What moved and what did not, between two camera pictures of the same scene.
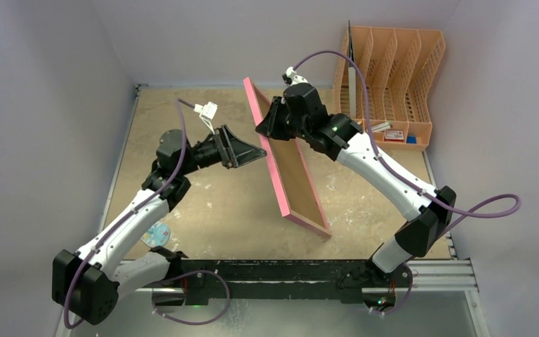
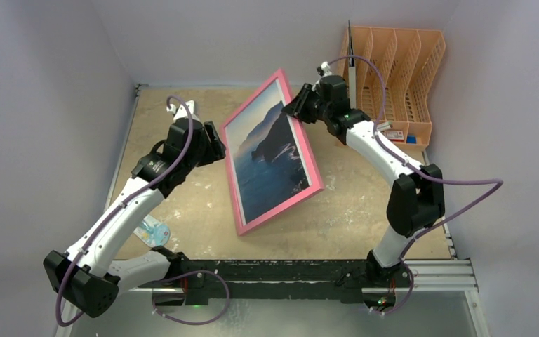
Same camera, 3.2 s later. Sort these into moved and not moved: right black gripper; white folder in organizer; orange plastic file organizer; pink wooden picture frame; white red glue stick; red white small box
Moved: right black gripper; pink wooden picture frame
Not moved: red white small box; white red glue stick; white folder in organizer; orange plastic file organizer
